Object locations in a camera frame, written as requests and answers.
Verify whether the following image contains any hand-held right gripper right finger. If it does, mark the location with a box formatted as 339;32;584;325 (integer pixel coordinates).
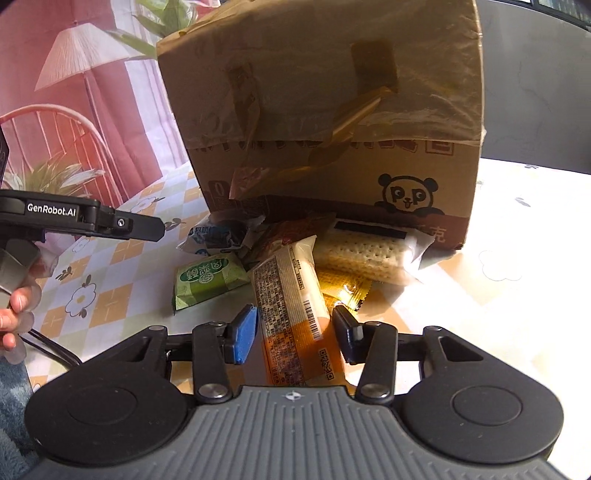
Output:
332;305;488;402

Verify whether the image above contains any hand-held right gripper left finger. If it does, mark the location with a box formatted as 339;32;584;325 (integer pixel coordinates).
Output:
90;304;259;403

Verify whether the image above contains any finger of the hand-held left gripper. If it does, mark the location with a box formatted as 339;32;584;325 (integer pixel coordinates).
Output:
97;205;164;243

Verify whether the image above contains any long cream orange snack packet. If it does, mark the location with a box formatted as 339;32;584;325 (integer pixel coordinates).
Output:
249;235;345;388

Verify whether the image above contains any brown cardboard box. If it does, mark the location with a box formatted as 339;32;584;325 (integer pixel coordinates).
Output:
157;0;488;252

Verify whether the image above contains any person's left hand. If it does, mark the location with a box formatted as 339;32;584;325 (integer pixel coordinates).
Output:
0;251;58;365

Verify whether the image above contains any yellow snack packet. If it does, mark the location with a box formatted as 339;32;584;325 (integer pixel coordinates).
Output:
316;268;372;315

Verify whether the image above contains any green snack packet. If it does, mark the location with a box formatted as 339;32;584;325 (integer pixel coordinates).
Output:
172;254;250;315

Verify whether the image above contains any white blue snack packet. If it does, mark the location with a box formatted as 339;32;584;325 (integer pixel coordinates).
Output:
178;215;266;259

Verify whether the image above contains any clear cracker packet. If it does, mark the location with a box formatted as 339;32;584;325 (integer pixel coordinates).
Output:
313;219;439;287

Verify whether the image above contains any printed red curtain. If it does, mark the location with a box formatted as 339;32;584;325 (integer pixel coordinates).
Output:
0;0;222;208

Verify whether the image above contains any red orange snack packet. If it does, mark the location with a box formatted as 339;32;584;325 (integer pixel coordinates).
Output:
245;212;338;271

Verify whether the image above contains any checked floral tablecloth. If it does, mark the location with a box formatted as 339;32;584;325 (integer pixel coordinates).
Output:
18;159;591;467

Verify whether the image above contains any blue fuzzy cloth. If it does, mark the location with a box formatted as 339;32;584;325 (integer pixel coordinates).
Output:
0;357;40;467

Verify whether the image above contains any black cable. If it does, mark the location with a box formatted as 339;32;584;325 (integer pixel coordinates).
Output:
18;325;81;367

